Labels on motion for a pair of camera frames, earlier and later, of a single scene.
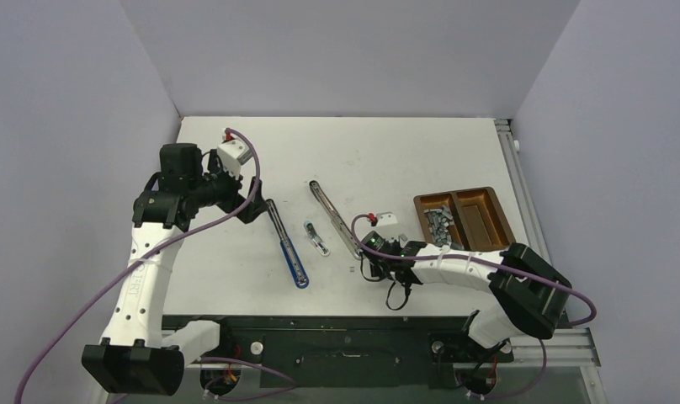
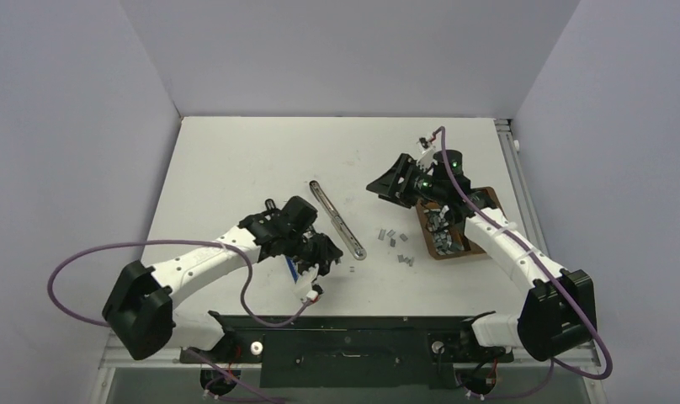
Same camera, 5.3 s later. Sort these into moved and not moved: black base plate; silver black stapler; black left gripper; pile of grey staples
Moved: black left gripper
Not moved: pile of grey staples; black base plate; silver black stapler
